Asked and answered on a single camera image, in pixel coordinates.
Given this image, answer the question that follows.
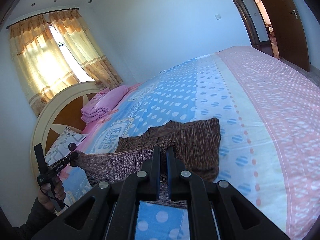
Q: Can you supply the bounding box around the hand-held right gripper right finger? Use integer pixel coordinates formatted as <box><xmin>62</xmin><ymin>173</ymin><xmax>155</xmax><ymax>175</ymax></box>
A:
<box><xmin>167</xmin><ymin>146</ymin><xmax>290</xmax><ymax>240</ymax></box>

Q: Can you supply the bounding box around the dark wooden door frame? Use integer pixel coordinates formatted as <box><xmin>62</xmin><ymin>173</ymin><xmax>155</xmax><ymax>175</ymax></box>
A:
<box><xmin>227</xmin><ymin>0</ymin><xmax>280</xmax><ymax>60</ymax></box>

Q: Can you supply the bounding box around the person's left hand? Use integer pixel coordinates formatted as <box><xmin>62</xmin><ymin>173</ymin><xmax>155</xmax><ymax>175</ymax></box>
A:
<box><xmin>39</xmin><ymin>174</ymin><xmax>67</xmax><ymax>212</ymax></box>

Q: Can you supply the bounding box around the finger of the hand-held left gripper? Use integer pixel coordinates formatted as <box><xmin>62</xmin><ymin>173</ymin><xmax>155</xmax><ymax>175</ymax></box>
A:
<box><xmin>63</xmin><ymin>152</ymin><xmax>79</xmax><ymax>167</ymax></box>

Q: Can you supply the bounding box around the dark curtain rod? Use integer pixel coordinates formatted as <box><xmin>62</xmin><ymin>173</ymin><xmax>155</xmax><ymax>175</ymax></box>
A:
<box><xmin>6</xmin><ymin>7</ymin><xmax>80</xmax><ymax>28</ymax></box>

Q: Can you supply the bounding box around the printed blue pink bed sheet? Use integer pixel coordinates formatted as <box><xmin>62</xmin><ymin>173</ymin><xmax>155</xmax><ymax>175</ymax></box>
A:
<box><xmin>45</xmin><ymin>45</ymin><xmax>320</xmax><ymax>240</ymax></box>

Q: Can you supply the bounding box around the brown wooden door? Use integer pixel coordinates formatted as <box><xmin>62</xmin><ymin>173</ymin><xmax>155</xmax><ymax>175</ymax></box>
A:
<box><xmin>250</xmin><ymin>0</ymin><xmax>311</xmax><ymax>73</ymax></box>

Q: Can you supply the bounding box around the brown knit sweater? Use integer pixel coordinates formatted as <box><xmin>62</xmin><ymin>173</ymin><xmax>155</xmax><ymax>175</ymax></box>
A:
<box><xmin>70</xmin><ymin>117</ymin><xmax>221</xmax><ymax>209</ymax></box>

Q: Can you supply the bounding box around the narrow yellow curtain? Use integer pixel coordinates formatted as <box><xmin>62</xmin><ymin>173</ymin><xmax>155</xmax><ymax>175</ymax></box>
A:
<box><xmin>49</xmin><ymin>10</ymin><xmax>123</xmax><ymax>90</ymax></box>

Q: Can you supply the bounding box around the window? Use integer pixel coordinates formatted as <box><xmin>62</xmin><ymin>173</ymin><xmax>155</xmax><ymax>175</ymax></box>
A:
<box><xmin>49</xmin><ymin>24</ymin><xmax>95</xmax><ymax>83</ymax></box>

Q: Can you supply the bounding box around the wide yellow curtain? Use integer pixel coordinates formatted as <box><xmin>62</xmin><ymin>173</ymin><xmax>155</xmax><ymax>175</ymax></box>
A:
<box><xmin>9</xmin><ymin>14</ymin><xmax>80</xmax><ymax>117</ymax></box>

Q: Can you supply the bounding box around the person's left forearm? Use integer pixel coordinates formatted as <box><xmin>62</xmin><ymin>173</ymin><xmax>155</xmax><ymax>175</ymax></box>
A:
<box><xmin>20</xmin><ymin>197</ymin><xmax>57</xmax><ymax>240</ymax></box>

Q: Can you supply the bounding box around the folded pink quilt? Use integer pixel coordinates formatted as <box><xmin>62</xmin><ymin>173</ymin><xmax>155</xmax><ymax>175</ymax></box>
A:
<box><xmin>81</xmin><ymin>85</ymin><xmax>129</xmax><ymax>124</ymax></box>

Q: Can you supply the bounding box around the cream and wood headboard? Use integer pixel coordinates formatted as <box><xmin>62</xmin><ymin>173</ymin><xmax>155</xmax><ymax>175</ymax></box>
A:
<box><xmin>30</xmin><ymin>81</ymin><xmax>105</xmax><ymax>178</ymax></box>

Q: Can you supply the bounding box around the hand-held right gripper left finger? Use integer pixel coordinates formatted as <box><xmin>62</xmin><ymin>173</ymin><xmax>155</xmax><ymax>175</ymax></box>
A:
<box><xmin>31</xmin><ymin>146</ymin><xmax>160</xmax><ymax>240</ymax></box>

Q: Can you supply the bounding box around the white grey patterned pillow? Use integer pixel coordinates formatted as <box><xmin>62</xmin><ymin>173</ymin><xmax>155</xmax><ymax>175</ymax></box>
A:
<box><xmin>45</xmin><ymin>127</ymin><xmax>87</xmax><ymax>165</ymax></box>

